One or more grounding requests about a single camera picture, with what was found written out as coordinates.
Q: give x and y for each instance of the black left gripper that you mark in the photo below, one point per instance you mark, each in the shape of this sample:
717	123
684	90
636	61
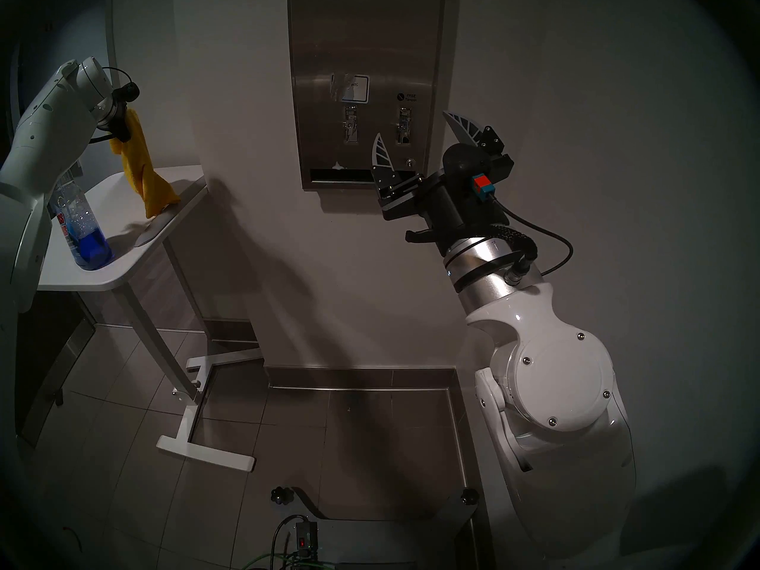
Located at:
120	123

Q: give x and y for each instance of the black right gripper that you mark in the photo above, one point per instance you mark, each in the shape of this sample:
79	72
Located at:
451	212

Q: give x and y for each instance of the yellow microfiber cloth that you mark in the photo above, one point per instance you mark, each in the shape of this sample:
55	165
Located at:
142	171

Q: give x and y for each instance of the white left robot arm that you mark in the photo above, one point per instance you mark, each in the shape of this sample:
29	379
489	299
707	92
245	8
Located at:
35	159

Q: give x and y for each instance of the white folding table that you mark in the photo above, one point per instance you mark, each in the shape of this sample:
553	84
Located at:
148	218

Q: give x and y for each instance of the white blue-edged dispenser label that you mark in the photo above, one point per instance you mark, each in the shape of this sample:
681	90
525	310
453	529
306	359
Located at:
350	89

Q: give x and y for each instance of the clear spray bottle blue liquid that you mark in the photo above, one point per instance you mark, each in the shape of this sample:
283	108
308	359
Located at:
83	236

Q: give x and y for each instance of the black star knob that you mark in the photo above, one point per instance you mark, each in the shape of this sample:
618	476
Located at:
469	496
282	496

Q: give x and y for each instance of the black box red indicator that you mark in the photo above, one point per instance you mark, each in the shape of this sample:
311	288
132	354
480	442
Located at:
306	539

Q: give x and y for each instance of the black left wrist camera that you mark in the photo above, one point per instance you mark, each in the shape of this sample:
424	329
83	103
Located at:
126	91

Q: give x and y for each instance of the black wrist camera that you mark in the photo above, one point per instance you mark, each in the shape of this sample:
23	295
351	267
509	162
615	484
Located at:
469	165
126	91

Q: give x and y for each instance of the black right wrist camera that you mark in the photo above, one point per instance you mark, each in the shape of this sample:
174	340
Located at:
469	165

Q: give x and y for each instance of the stainless steel wall dispenser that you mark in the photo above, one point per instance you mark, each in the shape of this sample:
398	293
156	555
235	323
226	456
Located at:
368	34

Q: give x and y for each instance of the steel robot base plate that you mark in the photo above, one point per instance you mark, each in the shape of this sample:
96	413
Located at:
386	545

